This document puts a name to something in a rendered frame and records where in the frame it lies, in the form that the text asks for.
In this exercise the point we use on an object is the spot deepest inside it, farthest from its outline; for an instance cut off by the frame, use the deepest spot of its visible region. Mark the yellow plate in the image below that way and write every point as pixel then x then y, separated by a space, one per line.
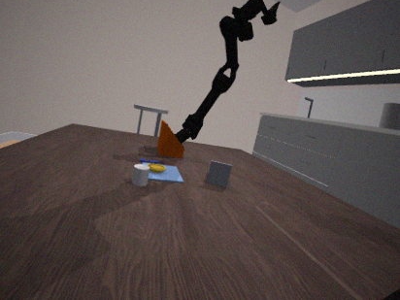
pixel 156 168

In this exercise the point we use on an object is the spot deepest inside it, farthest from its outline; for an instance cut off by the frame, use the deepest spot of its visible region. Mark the light blue flat mat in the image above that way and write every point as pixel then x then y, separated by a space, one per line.
pixel 171 174

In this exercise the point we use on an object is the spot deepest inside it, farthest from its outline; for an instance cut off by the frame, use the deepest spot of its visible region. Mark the white cylinder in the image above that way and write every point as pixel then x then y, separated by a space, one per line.
pixel 140 174

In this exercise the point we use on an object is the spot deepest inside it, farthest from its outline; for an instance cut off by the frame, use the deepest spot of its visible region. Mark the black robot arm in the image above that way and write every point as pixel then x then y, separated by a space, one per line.
pixel 230 28

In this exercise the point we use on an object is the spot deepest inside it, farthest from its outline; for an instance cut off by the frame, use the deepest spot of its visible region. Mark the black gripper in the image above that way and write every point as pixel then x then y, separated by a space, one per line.
pixel 258 6

